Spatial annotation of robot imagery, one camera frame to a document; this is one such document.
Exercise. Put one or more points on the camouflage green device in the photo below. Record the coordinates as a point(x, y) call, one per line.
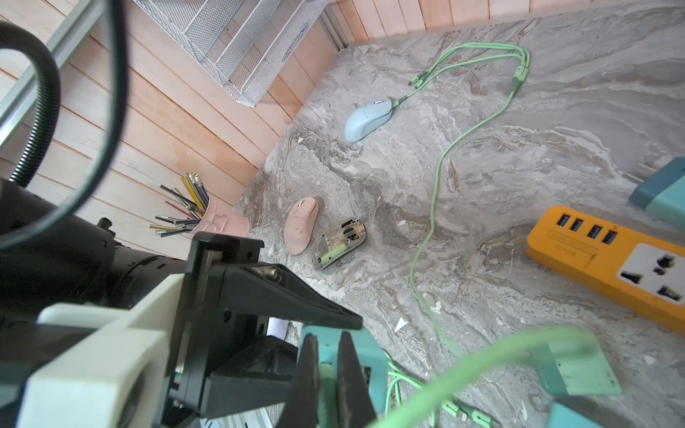
point(337, 241)

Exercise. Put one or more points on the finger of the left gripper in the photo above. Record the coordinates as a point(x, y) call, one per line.
point(289, 299)

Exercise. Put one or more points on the white wire mesh shelf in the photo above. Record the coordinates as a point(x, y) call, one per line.
point(242, 44)

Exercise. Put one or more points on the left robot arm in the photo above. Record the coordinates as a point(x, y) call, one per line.
point(133, 112)

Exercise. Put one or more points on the pink pencil cup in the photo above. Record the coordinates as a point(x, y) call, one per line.
point(197, 211)

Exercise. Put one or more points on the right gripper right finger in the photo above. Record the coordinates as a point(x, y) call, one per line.
point(354, 406)

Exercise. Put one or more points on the pink mouse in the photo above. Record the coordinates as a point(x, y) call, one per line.
point(299, 225)

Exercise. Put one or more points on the orange power strip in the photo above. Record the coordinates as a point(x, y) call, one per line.
point(638, 271)

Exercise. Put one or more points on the light blue mouse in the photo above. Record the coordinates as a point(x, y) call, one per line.
point(367, 119)

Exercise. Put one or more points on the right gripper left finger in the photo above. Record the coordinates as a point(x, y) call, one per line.
point(301, 405)

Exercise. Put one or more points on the teal USB charger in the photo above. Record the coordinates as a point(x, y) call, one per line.
point(563, 417)

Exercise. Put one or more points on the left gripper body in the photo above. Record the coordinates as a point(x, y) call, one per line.
point(222, 360)

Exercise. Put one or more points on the light green USB charger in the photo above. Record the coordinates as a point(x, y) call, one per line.
point(588, 375)

